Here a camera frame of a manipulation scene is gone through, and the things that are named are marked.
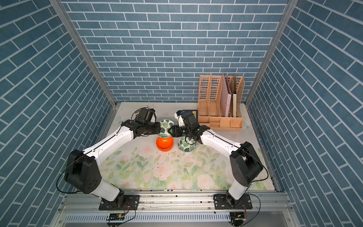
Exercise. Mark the left circuit board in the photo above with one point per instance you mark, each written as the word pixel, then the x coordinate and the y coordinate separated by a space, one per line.
pixel 118 217

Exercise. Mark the pink folder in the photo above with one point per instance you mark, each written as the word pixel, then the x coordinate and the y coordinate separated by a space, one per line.
pixel 225 97

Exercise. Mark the dark blue book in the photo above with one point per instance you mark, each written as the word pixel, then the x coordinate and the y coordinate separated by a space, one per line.
pixel 194 111

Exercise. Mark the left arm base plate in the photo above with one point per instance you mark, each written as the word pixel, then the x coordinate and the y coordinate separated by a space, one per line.
pixel 122 202

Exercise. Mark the tan folder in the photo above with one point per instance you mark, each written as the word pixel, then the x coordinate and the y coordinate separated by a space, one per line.
pixel 234 95

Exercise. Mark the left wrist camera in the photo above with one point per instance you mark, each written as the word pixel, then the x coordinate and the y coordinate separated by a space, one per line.
pixel 145 115

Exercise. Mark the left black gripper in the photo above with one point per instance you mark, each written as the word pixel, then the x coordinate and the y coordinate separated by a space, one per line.
pixel 157 129

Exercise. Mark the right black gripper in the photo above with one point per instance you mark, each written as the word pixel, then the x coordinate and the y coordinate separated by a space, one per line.
pixel 176 129

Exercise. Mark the orange bowl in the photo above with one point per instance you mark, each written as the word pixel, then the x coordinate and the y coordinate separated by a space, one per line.
pixel 165 144

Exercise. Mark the green leaf bowl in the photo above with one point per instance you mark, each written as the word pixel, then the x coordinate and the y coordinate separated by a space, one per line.
pixel 165 125
pixel 186 144

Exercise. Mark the beige file organizer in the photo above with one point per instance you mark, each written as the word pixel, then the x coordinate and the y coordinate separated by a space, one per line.
pixel 209 108

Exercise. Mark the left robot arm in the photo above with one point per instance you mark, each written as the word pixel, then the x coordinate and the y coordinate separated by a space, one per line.
pixel 83 171

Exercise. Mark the aluminium rail frame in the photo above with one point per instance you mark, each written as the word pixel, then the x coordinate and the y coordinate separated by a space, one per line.
pixel 178 208

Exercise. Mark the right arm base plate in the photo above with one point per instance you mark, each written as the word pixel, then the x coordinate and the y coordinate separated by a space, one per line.
pixel 226 201

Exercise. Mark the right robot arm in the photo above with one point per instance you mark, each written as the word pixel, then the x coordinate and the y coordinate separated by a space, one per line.
pixel 245 163

